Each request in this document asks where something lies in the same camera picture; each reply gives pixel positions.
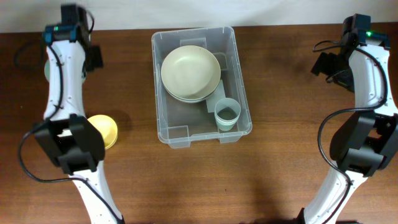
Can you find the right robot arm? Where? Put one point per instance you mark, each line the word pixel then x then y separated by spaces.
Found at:
pixel 354 142

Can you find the cream white plate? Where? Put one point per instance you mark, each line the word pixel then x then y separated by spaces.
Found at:
pixel 190 72

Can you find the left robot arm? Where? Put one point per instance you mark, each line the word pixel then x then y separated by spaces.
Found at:
pixel 69 140

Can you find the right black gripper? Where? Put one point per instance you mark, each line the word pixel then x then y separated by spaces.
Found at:
pixel 322 65

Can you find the beige plate in bin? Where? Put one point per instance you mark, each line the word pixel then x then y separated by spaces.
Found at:
pixel 194 100

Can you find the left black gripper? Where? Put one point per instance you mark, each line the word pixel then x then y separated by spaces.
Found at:
pixel 99 63

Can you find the green plastic cup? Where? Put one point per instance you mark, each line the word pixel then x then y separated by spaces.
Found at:
pixel 225 125

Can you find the grey plastic cup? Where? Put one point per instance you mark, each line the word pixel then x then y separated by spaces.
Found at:
pixel 228 105

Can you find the yellow bowl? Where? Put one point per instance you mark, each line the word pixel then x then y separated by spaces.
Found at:
pixel 107 127

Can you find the cream plastic cup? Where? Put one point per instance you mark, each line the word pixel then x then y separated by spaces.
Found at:
pixel 226 118

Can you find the clear plastic storage bin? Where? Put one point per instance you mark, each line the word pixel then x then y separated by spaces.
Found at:
pixel 179 123

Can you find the white label in bin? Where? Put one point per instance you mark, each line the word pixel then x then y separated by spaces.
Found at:
pixel 215 97

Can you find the green bowl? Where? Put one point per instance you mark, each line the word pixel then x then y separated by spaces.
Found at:
pixel 47 72

